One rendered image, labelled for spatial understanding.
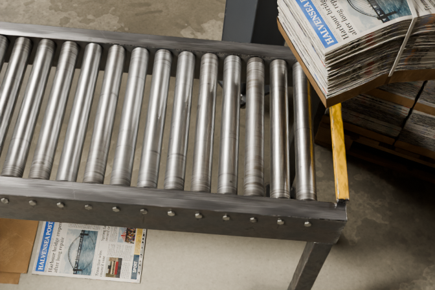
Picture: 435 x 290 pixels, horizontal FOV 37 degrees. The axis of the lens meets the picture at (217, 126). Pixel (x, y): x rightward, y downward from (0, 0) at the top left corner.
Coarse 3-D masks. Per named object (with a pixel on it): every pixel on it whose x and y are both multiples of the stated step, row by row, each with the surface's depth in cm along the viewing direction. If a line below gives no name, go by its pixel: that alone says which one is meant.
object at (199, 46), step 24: (0, 24) 181; (24, 24) 182; (144, 48) 181; (168, 48) 181; (192, 48) 181; (216, 48) 182; (240, 48) 183; (264, 48) 183; (288, 48) 184; (288, 72) 186
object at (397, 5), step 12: (384, 0) 142; (396, 0) 142; (420, 0) 143; (396, 12) 140; (408, 12) 141; (420, 12) 141; (408, 24) 141; (420, 24) 142; (396, 36) 143; (396, 48) 147; (408, 48) 148; (384, 72) 153
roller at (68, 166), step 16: (96, 48) 179; (96, 64) 176; (80, 80) 172; (96, 80) 175; (80, 96) 168; (80, 112) 165; (80, 128) 163; (64, 144) 160; (80, 144) 161; (64, 160) 157; (80, 160) 160; (64, 176) 154
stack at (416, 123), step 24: (360, 96) 235; (408, 96) 226; (432, 96) 222; (360, 120) 245; (384, 120) 241; (408, 120) 236; (432, 120) 230; (384, 144) 252; (432, 144) 240; (408, 168) 258
